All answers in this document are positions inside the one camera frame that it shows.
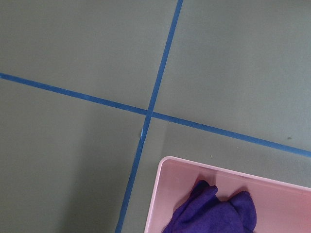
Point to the pink plastic bin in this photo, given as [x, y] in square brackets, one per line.
[281, 207]

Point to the purple cloth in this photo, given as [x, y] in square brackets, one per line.
[203, 212]

